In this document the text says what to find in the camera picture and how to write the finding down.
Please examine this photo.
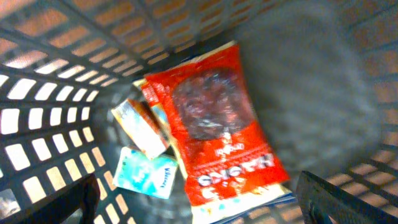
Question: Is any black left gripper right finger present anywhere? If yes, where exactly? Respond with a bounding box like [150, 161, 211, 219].
[296, 170, 397, 224]

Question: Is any red Hacks snack bag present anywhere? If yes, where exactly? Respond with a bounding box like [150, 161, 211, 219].
[145, 41, 289, 223]

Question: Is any teal tissue pack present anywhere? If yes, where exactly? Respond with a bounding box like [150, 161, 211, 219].
[113, 147, 178, 199]

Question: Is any grey plastic mesh basket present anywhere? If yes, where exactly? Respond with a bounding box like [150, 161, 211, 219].
[1, 0, 397, 223]

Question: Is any orange tissue pack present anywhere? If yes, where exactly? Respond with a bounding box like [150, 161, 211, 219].
[111, 99, 169, 159]

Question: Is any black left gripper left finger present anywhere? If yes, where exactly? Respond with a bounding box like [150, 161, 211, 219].
[1, 174, 100, 224]

